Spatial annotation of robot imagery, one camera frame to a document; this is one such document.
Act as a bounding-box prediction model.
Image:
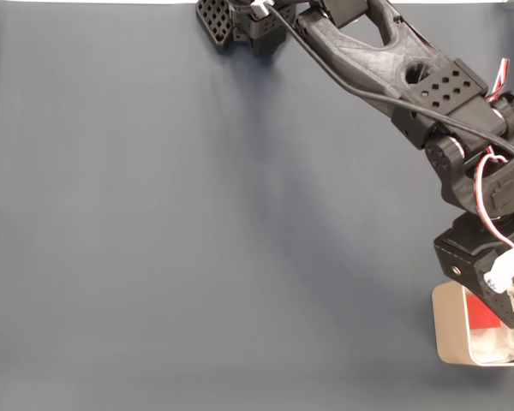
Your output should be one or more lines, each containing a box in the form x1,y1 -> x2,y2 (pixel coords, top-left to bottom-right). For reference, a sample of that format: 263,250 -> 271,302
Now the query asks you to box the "red cube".
465,297 -> 505,330

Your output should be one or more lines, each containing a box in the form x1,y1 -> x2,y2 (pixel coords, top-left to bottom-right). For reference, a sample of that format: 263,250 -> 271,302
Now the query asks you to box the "beige metal box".
431,273 -> 514,367

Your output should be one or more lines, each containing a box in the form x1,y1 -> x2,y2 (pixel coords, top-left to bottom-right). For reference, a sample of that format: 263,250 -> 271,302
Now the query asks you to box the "crumpled white paper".
469,284 -> 514,365

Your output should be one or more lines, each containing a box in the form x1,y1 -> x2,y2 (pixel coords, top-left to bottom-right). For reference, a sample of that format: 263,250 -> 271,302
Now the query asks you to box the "grey table mat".
0,3 -> 514,411

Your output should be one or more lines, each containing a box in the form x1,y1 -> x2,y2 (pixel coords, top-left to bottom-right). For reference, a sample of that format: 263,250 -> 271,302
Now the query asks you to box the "red white servo cable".
475,152 -> 514,250
488,57 -> 514,103

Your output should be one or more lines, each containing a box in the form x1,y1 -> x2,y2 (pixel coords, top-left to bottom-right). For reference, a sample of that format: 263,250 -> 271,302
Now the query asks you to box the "black camera cable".
251,0 -> 514,167

